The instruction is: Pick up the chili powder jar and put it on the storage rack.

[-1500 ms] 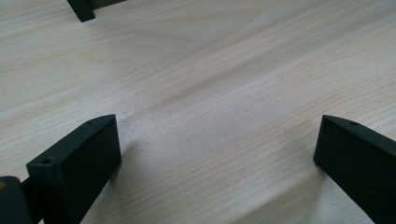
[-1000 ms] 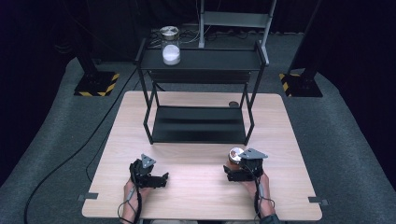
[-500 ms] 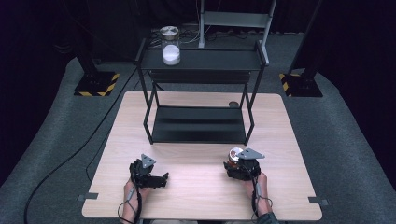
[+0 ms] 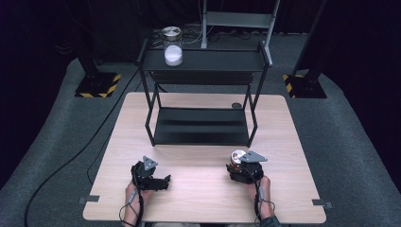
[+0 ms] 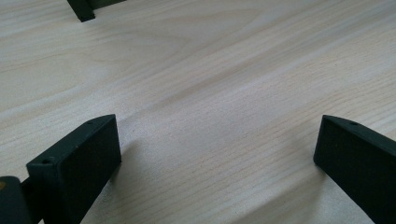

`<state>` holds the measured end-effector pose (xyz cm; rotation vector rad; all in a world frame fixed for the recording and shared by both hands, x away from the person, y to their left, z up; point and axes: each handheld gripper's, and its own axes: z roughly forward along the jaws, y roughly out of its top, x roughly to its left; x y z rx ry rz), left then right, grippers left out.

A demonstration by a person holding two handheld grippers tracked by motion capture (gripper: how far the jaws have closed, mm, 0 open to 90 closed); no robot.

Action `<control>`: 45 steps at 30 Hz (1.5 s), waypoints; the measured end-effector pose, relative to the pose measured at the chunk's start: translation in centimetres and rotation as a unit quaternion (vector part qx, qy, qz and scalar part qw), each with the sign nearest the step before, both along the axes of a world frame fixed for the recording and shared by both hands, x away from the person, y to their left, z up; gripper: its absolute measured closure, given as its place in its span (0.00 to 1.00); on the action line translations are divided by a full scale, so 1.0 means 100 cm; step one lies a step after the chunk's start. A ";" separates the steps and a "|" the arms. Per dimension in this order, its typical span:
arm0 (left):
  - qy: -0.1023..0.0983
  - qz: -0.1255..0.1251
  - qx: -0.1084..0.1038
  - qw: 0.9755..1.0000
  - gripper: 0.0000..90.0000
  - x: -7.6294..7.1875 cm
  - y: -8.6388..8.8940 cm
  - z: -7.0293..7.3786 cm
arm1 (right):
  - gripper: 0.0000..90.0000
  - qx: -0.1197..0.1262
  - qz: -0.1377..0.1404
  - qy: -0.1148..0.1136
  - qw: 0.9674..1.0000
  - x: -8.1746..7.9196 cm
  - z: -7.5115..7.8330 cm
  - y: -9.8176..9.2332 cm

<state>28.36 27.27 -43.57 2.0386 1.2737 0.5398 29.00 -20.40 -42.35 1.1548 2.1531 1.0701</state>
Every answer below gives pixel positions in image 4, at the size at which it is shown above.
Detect grey table edge bracket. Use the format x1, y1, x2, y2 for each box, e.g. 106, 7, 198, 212
78, 195, 101, 205
311, 199, 334, 209

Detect person's left hand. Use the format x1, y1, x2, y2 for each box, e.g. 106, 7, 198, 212
125, 183, 152, 213

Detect glass jar with orange contents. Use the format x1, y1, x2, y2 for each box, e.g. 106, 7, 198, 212
229, 148, 248, 173

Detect hand-held gripper cable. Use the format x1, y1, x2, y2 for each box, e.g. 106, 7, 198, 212
118, 187, 145, 227
253, 184, 276, 222

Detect thick black floor cable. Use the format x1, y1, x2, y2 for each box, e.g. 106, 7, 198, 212
24, 67, 142, 227

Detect glass jar with white powder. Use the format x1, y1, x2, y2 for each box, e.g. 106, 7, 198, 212
161, 26, 184, 67

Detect thin black floor cable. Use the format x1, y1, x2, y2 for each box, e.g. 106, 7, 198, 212
86, 133, 113, 185

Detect person's right hand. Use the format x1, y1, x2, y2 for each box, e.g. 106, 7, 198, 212
247, 175, 271, 209

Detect grey metal stand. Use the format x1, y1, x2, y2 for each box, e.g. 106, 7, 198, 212
200, 0, 282, 50

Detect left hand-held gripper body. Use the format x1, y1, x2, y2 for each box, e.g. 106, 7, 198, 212
131, 155, 170, 192

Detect bundle of floor cables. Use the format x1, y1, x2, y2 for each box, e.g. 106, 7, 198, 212
150, 26, 253, 49

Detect right hand-held gripper cable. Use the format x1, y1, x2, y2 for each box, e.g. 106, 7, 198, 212
253, 184, 276, 222

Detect black stand with striped base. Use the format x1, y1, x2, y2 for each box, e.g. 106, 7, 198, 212
282, 0, 329, 99
74, 46, 123, 99

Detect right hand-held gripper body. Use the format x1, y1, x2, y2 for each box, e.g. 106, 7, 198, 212
227, 149, 269, 185

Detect left hand-held gripper cable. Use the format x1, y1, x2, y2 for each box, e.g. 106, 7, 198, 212
118, 187, 145, 227

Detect black metal shelf rack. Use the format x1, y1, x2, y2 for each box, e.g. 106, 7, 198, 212
136, 38, 274, 148

